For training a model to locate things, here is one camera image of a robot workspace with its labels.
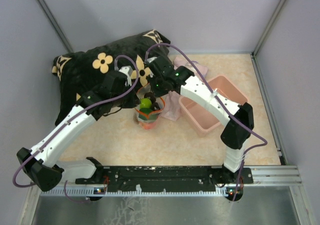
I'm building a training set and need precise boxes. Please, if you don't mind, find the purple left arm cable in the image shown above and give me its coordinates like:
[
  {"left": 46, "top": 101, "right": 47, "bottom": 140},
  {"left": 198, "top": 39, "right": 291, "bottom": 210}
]
[{"left": 12, "top": 54, "right": 140, "bottom": 205}]

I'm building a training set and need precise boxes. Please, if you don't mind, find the green apple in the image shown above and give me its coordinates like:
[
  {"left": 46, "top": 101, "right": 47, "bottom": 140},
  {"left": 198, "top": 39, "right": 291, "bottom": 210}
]
[{"left": 139, "top": 98, "right": 153, "bottom": 109}]

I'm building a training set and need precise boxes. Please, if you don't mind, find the pink plastic bin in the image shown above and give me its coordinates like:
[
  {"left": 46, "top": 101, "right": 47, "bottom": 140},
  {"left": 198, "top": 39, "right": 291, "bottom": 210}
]
[{"left": 178, "top": 75, "right": 248, "bottom": 137}]

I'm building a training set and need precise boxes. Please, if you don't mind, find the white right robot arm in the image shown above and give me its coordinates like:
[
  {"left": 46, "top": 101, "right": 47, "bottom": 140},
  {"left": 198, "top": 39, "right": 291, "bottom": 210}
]
[{"left": 144, "top": 56, "right": 254, "bottom": 183}]

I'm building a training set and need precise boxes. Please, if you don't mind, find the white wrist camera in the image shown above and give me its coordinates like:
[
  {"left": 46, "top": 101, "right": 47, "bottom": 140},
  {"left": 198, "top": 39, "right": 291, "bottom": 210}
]
[
  {"left": 146, "top": 56, "right": 157, "bottom": 64},
  {"left": 119, "top": 66, "right": 133, "bottom": 87}
]

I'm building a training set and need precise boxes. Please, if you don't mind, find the dark green avocado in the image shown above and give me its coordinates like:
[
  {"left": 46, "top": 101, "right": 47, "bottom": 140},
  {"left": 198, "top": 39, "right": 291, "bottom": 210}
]
[{"left": 138, "top": 108, "right": 153, "bottom": 120}]

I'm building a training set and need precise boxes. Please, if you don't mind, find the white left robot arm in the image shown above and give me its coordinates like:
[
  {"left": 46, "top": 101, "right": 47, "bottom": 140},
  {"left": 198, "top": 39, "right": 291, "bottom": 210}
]
[{"left": 16, "top": 66, "right": 139, "bottom": 192}]

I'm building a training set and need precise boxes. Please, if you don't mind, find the black flower-pattern pillow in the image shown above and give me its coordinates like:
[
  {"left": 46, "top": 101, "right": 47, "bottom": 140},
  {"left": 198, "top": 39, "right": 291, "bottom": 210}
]
[{"left": 51, "top": 29, "right": 171, "bottom": 125}]

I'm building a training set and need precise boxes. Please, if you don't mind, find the dark brown fruit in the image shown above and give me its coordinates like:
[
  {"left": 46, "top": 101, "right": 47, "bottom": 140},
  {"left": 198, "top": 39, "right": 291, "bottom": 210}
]
[{"left": 144, "top": 92, "right": 160, "bottom": 111}]

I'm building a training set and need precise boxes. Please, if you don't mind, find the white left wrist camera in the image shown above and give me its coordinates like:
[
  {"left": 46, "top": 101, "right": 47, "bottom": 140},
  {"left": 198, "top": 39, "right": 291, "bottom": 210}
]
[{"left": 119, "top": 66, "right": 133, "bottom": 87}]

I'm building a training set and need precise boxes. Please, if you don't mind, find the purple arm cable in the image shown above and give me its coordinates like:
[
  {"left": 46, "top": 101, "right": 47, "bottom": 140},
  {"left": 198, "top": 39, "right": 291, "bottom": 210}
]
[
  {"left": 144, "top": 42, "right": 269, "bottom": 202},
  {"left": 12, "top": 54, "right": 140, "bottom": 205}
]

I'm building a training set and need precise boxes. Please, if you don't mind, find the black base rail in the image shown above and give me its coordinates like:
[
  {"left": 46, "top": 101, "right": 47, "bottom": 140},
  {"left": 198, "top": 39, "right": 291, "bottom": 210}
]
[{"left": 75, "top": 165, "right": 239, "bottom": 193}]

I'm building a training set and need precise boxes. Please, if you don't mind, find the clear zip bag orange zipper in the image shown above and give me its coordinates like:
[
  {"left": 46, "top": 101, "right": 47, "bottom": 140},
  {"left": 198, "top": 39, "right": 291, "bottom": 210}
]
[{"left": 133, "top": 83, "right": 166, "bottom": 130}]

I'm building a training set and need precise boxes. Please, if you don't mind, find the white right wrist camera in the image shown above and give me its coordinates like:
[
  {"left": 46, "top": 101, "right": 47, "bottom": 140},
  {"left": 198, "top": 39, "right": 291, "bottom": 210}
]
[{"left": 146, "top": 56, "right": 157, "bottom": 64}]

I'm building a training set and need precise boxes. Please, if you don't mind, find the aluminium frame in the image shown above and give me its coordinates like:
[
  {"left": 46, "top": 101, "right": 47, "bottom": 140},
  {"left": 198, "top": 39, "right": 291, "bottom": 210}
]
[{"left": 17, "top": 0, "right": 311, "bottom": 225}]

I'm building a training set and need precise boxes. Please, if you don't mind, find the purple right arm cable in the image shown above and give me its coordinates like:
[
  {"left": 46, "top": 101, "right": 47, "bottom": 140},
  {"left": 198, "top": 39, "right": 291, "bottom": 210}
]
[{"left": 144, "top": 42, "right": 269, "bottom": 202}]

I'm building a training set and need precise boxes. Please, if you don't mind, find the pink cloth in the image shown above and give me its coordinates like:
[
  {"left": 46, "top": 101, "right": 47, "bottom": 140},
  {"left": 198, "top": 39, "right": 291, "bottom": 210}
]
[{"left": 161, "top": 57, "right": 209, "bottom": 122}]

